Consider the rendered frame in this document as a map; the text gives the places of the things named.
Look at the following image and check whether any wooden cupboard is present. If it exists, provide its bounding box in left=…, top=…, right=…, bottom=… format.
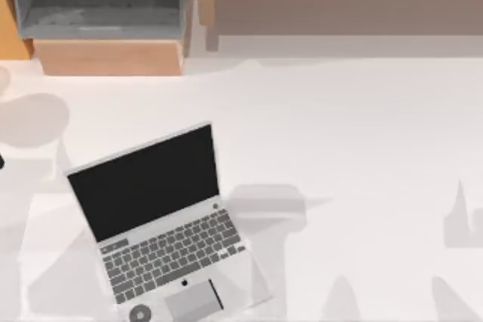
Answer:
left=0, top=0, right=35, bottom=61

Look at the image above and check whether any open silver laptop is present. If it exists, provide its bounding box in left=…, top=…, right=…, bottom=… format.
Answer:
left=66, top=121, right=274, bottom=322

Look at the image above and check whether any pale wooden drawer front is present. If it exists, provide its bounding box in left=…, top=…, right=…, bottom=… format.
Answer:
left=33, top=38, right=186, bottom=76

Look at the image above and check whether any wooden open shelf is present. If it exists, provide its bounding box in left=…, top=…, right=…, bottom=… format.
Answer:
left=198, top=0, right=483, bottom=53

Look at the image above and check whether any grey pierced drawer inside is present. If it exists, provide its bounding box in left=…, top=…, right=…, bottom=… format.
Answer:
left=10, top=0, right=189, bottom=41

